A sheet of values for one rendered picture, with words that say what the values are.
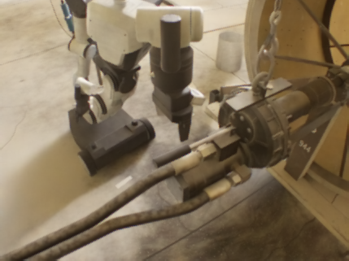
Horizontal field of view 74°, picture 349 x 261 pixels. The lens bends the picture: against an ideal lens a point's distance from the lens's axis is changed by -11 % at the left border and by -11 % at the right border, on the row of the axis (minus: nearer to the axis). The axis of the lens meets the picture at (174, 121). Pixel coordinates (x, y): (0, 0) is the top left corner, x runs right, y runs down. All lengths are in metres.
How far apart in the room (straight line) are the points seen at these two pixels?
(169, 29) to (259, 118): 0.46
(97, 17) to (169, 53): 0.65
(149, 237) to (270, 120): 1.12
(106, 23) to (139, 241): 1.23
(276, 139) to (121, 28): 0.67
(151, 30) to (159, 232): 1.37
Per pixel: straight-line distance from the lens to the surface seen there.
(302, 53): 2.48
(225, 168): 0.87
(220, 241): 1.67
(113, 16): 1.03
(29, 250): 0.81
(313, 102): 1.10
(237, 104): 0.75
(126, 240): 1.67
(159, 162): 0.69
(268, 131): 0.80
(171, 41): 0.43
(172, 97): 0.52
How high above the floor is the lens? 1.54
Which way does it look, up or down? 43 degrees down
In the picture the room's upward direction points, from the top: straight up
